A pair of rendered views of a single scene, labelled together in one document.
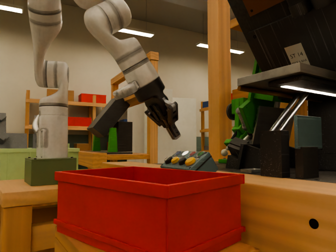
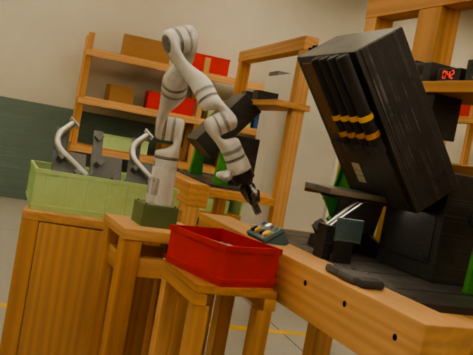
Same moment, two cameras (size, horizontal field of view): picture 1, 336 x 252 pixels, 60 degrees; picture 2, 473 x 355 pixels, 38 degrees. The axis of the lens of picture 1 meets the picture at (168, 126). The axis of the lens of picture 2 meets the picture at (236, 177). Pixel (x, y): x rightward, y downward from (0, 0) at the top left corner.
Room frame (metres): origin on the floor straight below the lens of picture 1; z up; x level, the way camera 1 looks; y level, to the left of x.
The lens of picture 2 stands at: (-1.52, -0.32, 1.21)
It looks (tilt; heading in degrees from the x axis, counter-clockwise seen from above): 3 degrees down; 10
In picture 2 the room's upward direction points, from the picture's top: 10 degrees clockwise
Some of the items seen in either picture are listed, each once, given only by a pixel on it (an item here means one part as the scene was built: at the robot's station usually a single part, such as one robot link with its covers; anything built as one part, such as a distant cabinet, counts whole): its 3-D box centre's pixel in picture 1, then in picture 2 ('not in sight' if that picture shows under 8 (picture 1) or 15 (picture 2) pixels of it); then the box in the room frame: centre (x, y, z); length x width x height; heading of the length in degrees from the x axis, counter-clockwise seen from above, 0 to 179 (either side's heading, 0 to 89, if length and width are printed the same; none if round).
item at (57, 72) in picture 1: (54, 86); (169, 139); (0.99, 0.39, 1.18); 0.09 x 0.09 x 0.17; 16
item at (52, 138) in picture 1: (53, 132); (162, 181); (0.99, 0.39, 1.02); 0.09 x 0.09 x 0.17; 43
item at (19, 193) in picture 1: (52, 188); (154, 229); (0.99, 0.39, 0.83); 0.32 x 0.32 x 0.04; 34
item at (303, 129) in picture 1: (308, 146); (347, 241); (0.67, -0.32, 0.97); 0.10 x 0.02 x 0.14; 123
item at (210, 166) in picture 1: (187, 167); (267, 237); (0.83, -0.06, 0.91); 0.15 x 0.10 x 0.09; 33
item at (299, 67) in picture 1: (317, 88); (369, 198); (0.71, -0.37, 1.11); 0.39 x 0.16 x 0.03; 123
